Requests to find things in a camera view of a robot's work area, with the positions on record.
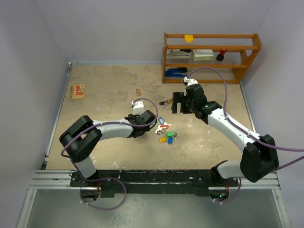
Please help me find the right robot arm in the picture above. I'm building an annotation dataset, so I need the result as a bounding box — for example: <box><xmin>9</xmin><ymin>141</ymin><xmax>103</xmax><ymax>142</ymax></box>
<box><xmin>171</xmin><ymin>83</ymin><xmax>279</xmax><ymax>186</ymax></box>

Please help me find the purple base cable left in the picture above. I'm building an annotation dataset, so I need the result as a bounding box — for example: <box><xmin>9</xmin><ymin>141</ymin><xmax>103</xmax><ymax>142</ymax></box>
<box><xmin>79</xmin><ymin>175</ymin><xmax>129</xmax><ymax>210</ymax></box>

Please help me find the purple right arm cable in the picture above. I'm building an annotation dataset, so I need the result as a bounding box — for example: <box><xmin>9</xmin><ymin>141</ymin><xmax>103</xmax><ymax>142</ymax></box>
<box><xmin>186</xmin><ymin>66</ymin><xmax>304</xmax><ymax>171</ymax></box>

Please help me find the white red box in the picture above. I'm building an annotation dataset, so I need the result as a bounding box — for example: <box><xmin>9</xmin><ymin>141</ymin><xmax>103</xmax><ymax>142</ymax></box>
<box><xmin>192</xmin><ymin>49</ymin><xmax>214</xmax><ymax>61</ymax></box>

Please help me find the blue tag key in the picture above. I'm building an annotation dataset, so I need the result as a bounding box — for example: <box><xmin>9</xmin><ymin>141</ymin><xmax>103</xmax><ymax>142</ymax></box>
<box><xmin>158</xmin><ymin>117</ymin><xmax>171</xmax><ymax>126</ymax></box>
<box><xmin>165</xmin><ymin>136</ymin><xmax>173</xmax><ymax>147</ymax></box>

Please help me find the yellow tag key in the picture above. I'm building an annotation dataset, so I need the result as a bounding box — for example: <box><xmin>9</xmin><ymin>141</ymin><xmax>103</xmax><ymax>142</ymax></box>
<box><xmin>158</xmin><ymin>137</ymin><xmax>167</xmax><ymax>143</ymax></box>

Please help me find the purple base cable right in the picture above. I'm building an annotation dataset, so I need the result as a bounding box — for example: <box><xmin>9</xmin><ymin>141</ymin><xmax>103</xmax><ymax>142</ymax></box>
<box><xmin>212</xmin><ymin>178</ymin><xmax>242</xmax><ymax>205</ymax></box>

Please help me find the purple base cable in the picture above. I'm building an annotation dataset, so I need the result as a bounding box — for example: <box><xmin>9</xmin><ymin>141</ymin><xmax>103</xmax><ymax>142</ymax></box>
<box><xmin>212</xmin><ymin>178</ymin><xmax>242</xmax><ymax>205</ymax></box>
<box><xmin>79</xmin><ymin>175</ymin><xmax>129</xmax><ymax>210</ymax></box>

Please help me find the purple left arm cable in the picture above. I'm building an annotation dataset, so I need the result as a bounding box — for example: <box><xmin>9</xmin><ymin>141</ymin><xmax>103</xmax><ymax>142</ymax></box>
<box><xmin>61</xmin><ymin>98</ymin><xmax>159</xmax><ymax>167</ymax></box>

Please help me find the wooden shelf rack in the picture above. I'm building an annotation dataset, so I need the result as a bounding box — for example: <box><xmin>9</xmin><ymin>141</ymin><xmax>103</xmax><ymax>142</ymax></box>
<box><xmin>161</xmin><ymin>33</ymin><xmax>262</xmax><ymax>84</ymax></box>

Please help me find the blue black stapler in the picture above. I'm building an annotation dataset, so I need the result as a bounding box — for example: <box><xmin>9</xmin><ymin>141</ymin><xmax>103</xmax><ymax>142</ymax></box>
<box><xmin>164</xmin><ymin>67</ymin><xmax>188</xmax><ymax>78</ymax></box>

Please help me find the white grey stapler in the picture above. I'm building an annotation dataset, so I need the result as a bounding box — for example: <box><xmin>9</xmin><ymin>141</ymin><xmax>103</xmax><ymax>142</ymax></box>
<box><xmin>166</xmin><ymin>49</ymin><xmax>192</xmax><ymax>58</ymax></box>

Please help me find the black base frame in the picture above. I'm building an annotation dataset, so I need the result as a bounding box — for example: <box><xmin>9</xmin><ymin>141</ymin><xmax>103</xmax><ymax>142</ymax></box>
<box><xmin>70</xmin><ymin>168</ymin><xmax>239</xmax><ymax>198</ymax></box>

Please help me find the red tag key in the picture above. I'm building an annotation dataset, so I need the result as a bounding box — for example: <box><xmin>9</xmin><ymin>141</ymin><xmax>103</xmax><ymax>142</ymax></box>
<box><xmin>155</xmin><ymin>125</ymin><xmax>169</xmax><ymax>133</ymax></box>

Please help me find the yellow block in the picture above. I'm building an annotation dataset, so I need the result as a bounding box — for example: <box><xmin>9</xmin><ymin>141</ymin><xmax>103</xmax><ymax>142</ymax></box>
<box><xmin>184</xmin><ymin>34</ymin><xmax>194</xmax><ymax>44</ymax></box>

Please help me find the black carabiner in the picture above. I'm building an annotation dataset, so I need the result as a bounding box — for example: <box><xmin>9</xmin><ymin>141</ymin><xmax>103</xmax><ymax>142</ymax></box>
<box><xmin>156</xmin><ymin>129</ymin><xmax>166</xmax><ymax>135</ymax></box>

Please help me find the black tag key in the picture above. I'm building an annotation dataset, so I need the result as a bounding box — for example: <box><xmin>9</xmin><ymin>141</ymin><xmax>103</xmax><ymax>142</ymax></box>
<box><xmin>159</xmin><ymin>101</ymin><xmax>170</xmax><ymax>109</ymax></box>

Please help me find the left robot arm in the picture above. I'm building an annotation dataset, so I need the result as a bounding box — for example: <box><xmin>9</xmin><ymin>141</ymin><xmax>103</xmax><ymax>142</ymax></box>
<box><xmin>59</xmin><ymin>110</ymin><xmax>157</xmax><ymax>186</ymax></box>

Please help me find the aluminium rail frame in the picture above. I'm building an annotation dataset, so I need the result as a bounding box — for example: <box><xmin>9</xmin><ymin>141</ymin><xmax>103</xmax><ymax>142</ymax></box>
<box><xmin>16</xmin><ymin>61</ymin><xmax>78</xmax><ymax>228</ymax></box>

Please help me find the orange small notebook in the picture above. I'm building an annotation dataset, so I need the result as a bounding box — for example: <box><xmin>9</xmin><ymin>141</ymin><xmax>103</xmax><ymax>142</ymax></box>
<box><xmin>70</xmin><ymin>84</ymin><xmax>86</xmax><ymax>100</ymax></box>

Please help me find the green tag key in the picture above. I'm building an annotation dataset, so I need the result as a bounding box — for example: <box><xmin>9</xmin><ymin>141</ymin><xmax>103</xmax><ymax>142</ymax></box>
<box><xmin>166</xmin><ymin>132</ymin><xmax>177</xmax><ymax>141</ymax></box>

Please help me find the red black stamp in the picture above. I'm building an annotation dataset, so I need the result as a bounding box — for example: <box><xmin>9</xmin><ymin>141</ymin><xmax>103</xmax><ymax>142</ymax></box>
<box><xmin>216</xmin><ymin>49</ymin><xmax>227</xmax><ymax>62</ymax></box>

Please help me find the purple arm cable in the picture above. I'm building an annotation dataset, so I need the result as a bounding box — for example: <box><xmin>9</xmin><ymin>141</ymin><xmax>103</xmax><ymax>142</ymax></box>
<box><xmin>61</xmin><ymin>98</ymin><xmax>159</xmax><ymax>167</ymax></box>
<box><xmin>186</xmin><ymin>66</ymin><xmax>304</xmax><ymax>171</ymax></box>

